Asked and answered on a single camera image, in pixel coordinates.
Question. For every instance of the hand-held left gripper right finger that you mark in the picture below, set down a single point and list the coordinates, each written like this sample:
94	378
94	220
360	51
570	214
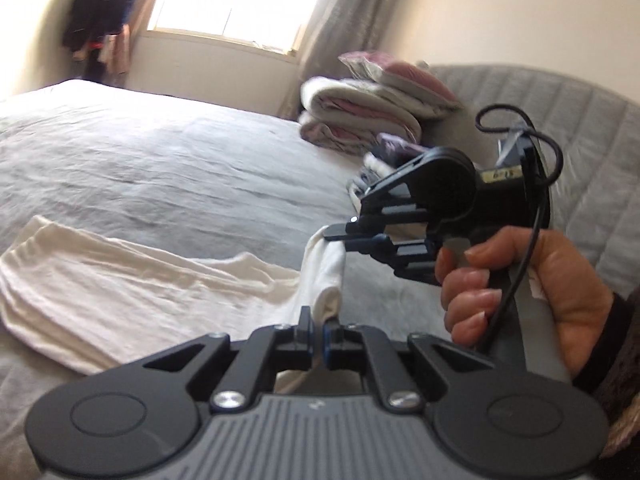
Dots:
326	345

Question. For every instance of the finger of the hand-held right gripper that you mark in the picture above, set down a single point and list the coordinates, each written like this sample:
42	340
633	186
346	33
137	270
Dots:
390	200
405	260

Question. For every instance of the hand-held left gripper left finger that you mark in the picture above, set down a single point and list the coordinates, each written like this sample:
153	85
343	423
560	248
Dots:
310	342

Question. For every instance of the white pants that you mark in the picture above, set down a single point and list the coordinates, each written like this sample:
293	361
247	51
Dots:
125	285

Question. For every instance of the person's right forearm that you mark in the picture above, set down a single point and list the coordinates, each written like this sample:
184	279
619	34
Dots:
620	340

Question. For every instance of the dark hanging clothes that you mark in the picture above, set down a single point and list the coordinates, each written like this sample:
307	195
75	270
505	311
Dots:
100	5

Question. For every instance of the person's right hand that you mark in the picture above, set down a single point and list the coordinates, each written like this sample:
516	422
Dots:
570	285

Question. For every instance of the grey folded sweater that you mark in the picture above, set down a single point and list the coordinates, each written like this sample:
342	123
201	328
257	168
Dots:
362	184

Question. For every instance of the white folded garment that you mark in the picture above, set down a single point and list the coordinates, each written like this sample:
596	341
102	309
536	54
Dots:
377	167

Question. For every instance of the lilac folded garment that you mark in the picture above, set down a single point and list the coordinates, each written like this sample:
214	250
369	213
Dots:
400	144

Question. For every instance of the folded pink grey quilt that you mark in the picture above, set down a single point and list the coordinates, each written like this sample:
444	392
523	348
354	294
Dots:
360	110

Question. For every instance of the pink pillow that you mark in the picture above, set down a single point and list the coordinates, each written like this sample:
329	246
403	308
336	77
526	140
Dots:
405	77

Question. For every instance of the grey quilted headboard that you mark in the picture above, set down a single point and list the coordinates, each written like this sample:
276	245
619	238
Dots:
590	125

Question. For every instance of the beige curtain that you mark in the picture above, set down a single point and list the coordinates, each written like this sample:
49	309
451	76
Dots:
350	25

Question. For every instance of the grey bed blanket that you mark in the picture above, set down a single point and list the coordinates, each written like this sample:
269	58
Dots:
150	160

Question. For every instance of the window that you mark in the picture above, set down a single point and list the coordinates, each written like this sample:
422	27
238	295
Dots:
240	0

